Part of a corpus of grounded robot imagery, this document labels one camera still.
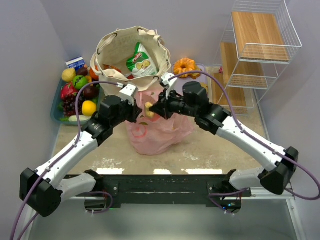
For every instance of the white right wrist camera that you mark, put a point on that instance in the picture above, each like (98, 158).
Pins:
(168, 82)

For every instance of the orange fruit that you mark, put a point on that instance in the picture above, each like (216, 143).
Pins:
(93, 74)

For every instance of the teal fruit bin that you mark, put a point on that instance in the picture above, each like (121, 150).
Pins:
(55, 113)

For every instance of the orange bundt cake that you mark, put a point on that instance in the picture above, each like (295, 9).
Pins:
(184, 65)

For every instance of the green white chips bag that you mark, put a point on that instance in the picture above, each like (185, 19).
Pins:
(141, 64)

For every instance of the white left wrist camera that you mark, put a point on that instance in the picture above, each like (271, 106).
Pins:
(128, 93)

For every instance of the cake slice behind bundt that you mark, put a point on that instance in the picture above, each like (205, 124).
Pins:
(195, 75)

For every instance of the pink dragon fruit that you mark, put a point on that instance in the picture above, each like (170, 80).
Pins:
(68, 90)

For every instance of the small round bun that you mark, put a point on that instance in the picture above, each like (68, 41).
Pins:
(149, 110)

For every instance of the green fruit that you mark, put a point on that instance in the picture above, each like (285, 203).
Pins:
(79, 81)

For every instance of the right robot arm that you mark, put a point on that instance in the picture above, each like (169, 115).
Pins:
(275, 171)

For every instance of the dark plum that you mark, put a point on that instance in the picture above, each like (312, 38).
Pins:
(83, 71)

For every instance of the round yellow orange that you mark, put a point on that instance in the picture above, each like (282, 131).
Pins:
(88, 108)

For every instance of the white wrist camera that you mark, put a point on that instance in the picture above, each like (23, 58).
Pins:
(128, 93)
(168, 82)

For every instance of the blue white carton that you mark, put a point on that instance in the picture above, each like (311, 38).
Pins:
(75, 63)

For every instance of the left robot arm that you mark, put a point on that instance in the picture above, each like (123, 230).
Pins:
(45, 188)

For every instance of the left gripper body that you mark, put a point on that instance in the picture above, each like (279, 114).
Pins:
(135, 113)

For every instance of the yellow lemon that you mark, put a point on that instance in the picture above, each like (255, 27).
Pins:
(68, 75)

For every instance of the aluminium table frame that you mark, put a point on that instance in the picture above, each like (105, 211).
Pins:
(262, 217)

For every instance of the cream canvas tote bag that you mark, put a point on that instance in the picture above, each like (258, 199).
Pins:
(116, 47)

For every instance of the brown bread slice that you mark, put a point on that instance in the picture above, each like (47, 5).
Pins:
(205, 86)

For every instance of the large red cookie bag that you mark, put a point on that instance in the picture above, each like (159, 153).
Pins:
(111, 70)

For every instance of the pale white cucumber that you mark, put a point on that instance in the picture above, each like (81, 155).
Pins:
(82, 118)

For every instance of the white wire shelf rack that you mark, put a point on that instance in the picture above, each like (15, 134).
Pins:
(258, 43)

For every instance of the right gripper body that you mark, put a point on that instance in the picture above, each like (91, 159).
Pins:
(164, 105)

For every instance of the pink plastic grocery bag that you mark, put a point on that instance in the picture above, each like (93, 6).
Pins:
(151, 134)

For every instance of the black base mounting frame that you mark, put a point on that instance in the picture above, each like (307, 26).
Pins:
(210, 190)

